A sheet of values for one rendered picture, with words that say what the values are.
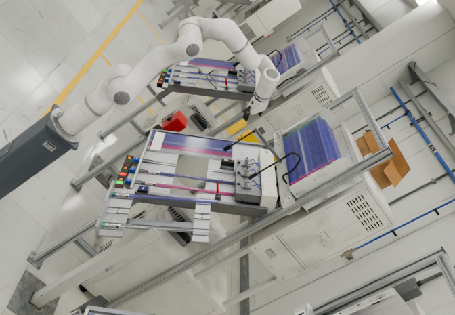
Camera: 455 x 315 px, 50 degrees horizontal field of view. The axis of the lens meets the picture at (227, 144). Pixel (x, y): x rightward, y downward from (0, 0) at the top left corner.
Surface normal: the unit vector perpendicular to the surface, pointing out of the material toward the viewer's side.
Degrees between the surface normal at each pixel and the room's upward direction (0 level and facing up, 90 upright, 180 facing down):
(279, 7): 90
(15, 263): 0
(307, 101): 90
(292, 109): 90
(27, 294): 0
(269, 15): 90
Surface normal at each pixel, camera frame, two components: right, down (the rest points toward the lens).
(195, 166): -0.03, 0.48
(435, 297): -0.59, -0.72
